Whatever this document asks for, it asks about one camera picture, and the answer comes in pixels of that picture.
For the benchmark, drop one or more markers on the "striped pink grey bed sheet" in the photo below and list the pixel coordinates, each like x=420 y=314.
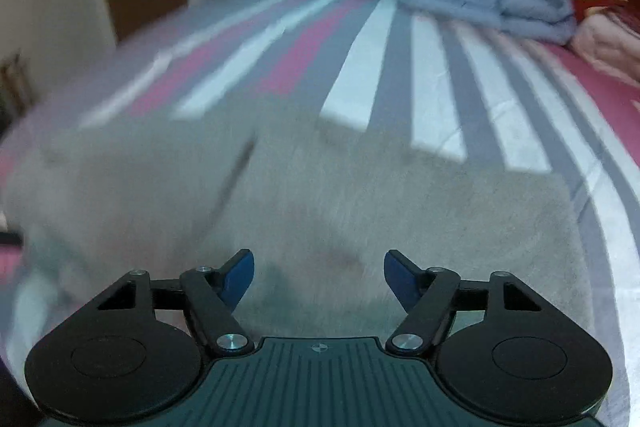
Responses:
x=390 y=67

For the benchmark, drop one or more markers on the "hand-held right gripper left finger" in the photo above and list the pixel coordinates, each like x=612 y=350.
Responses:
x=239 y=278

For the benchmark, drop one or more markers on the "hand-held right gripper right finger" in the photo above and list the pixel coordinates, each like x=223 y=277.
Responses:
x=400 y=278

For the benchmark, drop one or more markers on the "wooden chair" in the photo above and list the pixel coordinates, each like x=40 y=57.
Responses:
x=15 y=87

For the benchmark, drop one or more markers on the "grey towel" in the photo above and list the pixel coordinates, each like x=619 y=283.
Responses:
x=350 y=197

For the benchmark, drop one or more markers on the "folded pink blanket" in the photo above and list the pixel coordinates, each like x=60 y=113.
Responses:
x=607 y=42

